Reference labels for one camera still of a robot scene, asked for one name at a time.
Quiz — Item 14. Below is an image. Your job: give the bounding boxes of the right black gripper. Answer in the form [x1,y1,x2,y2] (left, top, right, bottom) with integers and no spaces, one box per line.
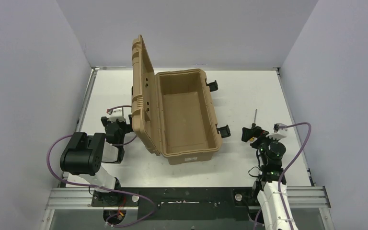
[242,126,282,165]

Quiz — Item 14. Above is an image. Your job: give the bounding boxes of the black yellow handled screwdriver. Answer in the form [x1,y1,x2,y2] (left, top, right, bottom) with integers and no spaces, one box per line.
[250,109,258,142]

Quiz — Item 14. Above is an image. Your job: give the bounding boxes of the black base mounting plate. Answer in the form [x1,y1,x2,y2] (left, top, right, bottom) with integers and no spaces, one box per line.
[91,187,263,222]

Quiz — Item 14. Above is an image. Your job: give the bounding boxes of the tan plastic toolbox bin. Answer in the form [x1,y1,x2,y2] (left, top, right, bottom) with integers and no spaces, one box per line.
[131,35,230,165]

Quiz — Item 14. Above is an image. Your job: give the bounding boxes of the aluminium frame rail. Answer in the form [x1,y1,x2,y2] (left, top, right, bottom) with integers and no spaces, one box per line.
[45,186,331,210]

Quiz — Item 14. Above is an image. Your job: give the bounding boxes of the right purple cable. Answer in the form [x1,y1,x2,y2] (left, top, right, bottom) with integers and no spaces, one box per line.
[252,122,312,230]

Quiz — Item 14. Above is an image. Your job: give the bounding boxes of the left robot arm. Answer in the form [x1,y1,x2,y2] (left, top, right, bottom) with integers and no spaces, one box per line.
[60,115,133,207]

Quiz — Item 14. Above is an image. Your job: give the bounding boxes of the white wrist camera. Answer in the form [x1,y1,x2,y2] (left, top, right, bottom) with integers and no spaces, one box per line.
[107,108,125,122]
[266,123,289,141]

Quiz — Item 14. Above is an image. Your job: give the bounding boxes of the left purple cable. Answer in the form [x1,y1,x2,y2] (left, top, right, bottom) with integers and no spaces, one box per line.
[46,105,157,228]

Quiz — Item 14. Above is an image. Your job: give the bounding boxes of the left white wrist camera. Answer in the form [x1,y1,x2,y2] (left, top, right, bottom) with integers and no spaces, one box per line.
[107,108,125,122]

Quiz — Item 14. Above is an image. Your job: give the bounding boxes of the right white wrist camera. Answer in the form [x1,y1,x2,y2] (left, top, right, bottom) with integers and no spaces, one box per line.
[266,123,289,141]

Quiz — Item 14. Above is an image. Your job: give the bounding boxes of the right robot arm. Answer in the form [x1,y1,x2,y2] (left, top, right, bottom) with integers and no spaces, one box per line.
[241,123,298,230]

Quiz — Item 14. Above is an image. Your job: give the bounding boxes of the purple cable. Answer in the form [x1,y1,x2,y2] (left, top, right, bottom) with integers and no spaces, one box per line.
[252,122,312,230]
[46,105,157,228]

